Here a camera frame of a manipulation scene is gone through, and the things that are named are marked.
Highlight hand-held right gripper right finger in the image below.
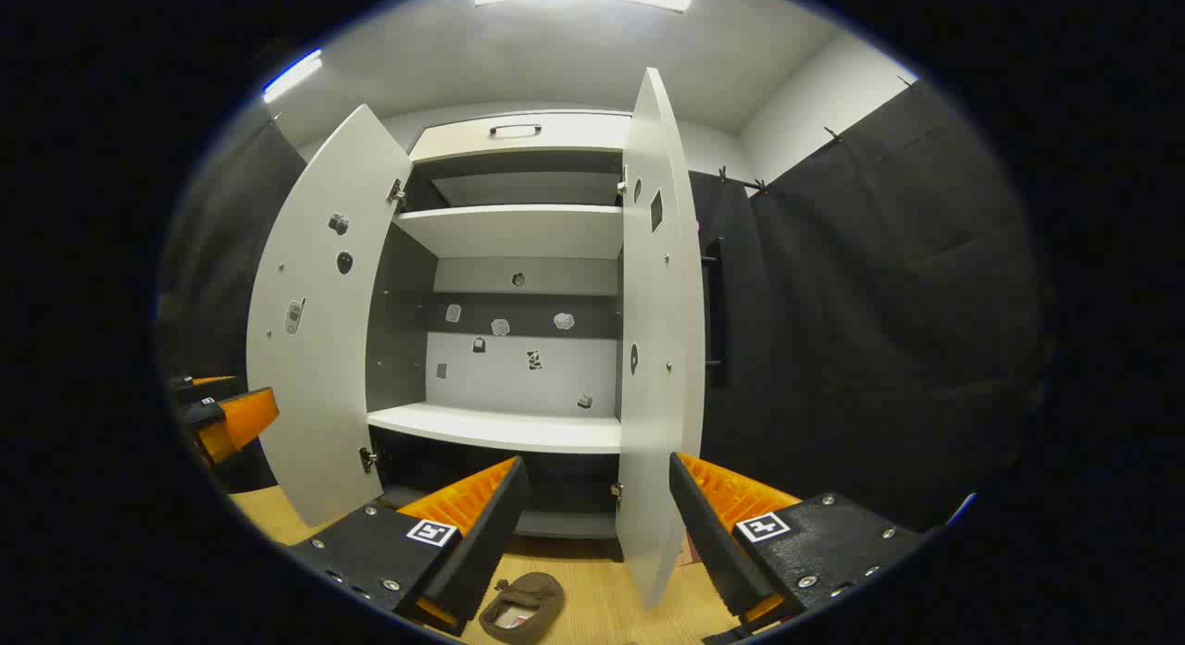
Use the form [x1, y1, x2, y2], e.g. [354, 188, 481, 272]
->
[668, 452, 929, 629]

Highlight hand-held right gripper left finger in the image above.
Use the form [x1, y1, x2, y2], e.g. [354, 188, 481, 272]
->
[282, 455, 531, 639]

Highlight brown fuzzy shoe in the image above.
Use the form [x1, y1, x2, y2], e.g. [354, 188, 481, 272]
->
[479, 572, 566, 645]

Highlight white cabinet door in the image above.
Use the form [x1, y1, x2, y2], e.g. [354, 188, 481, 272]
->
[245, 104, 415, 528]
[614, 67, 707, 609]

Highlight white shoe cabinet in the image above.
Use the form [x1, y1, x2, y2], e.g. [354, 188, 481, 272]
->
[366, 111, 635, 541]

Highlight white cabinet drawer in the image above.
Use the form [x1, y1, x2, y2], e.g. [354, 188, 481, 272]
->
[410, 111, 632, 162]

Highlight black backdrop cloth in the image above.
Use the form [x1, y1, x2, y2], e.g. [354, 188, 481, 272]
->
[156, 76, 1052, 535]

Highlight ceiling light strip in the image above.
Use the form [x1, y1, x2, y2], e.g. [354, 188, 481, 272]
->
[261, 48, 324, 104]

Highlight black bar door handle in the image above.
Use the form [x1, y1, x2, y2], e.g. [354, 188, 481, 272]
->
[701, 238, 726, 387]

